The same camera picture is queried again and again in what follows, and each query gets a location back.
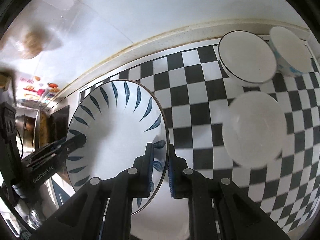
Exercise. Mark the black white checkered mat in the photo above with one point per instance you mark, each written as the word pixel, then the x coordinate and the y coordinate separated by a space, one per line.
pixel 195 94

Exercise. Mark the plain white bowl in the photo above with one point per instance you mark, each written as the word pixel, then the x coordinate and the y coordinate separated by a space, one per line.
pixel 255 131

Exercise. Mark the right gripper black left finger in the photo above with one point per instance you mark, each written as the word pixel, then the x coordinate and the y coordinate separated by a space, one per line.
pixel 102 209

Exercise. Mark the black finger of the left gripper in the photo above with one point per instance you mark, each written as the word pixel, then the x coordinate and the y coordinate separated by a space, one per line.
pixel 55 149

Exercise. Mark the white plate blue leaves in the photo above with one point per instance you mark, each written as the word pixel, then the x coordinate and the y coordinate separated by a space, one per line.
pixel 119 119

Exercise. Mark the black stove top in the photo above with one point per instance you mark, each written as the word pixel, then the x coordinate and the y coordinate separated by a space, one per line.
pixel 58 124

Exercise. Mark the white bowl black rim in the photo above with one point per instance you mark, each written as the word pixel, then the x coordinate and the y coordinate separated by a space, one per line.
pixel 246 58

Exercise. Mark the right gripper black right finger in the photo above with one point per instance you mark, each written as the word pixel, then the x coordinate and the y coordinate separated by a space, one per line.
pixel 218 209

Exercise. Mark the white bowl blue dots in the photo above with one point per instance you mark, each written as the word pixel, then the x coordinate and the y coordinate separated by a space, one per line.
pixel 290 52

